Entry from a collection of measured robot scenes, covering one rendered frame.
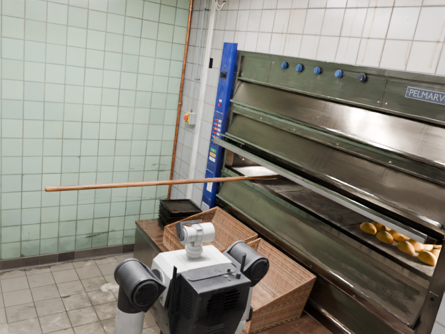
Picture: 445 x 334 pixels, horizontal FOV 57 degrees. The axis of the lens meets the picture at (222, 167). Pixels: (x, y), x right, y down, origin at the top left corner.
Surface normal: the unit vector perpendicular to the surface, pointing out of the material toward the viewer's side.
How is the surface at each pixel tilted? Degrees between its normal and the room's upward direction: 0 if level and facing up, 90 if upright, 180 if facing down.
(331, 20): 90
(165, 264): 42
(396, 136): 70
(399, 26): 90
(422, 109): 90
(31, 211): 90
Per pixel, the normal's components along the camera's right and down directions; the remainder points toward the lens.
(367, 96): -0.84, 0.02
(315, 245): -0.74, -0.30
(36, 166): 0.53, 0.30
